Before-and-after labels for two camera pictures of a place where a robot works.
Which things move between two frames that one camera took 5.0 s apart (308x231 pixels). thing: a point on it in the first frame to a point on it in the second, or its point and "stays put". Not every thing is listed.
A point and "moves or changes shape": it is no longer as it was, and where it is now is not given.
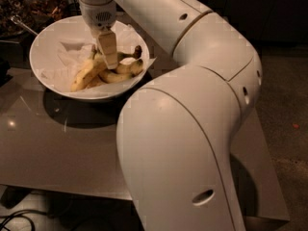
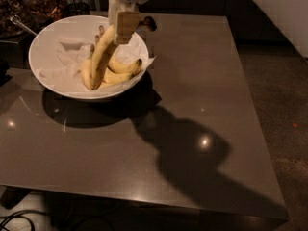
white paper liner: x=67 y=45 stays put
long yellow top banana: x=92 y=67 moves or changes shape
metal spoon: x=18 y=20 stays put
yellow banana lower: x=111 y=77 stays put
